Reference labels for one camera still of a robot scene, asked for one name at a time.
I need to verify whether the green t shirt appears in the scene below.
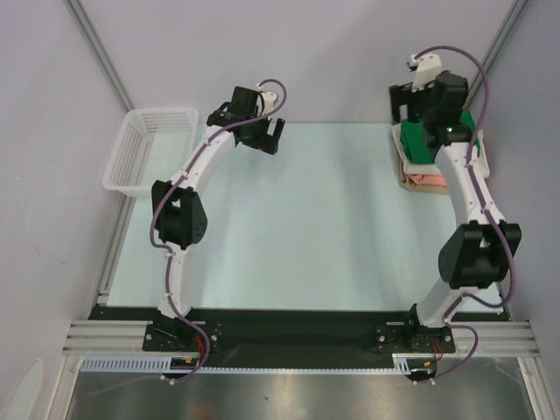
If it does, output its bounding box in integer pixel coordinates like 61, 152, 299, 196
399, 110, 481, 165

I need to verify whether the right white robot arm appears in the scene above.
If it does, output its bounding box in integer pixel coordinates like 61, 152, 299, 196
388, 71, 522, 352

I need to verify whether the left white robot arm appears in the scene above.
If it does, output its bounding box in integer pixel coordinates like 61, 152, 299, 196
143, 78, 287, 351

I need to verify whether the cream folded t shirt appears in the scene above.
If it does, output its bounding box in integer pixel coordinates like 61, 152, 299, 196
391, 124, 490, 179

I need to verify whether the pink folded t shirt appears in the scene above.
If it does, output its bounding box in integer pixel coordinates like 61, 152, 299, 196
408, 174, 447, 187

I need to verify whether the white plastic basket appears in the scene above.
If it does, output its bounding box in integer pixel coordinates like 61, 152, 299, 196
101, 107, 199, 198

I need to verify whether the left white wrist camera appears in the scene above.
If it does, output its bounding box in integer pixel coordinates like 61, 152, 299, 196
256, 87, 278, 116

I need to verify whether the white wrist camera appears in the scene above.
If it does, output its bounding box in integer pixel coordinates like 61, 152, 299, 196
256, 87, 278, 116
407, 52, 442, 92

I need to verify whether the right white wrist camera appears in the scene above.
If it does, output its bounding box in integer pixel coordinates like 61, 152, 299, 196
407, 52, 442, 92

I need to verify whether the right aluminium corner post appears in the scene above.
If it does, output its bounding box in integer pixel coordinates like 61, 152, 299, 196
465, 0, 531, 108

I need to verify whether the aluminium corner post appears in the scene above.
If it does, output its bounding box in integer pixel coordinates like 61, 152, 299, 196
63, 0, 134, 113
465, 0, 531, 108

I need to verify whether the left aluminium corner post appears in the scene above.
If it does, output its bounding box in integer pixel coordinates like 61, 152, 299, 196
63, 0, 134, 113

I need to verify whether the aluminium front rail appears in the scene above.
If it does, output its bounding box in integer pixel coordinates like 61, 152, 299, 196
62, 320, 540, 358

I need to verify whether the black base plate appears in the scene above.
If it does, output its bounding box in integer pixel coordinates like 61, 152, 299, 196
87, 305, 513, 371

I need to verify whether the white slotted cable duct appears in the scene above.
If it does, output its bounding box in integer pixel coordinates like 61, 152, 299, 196
80, 355, 434, 375

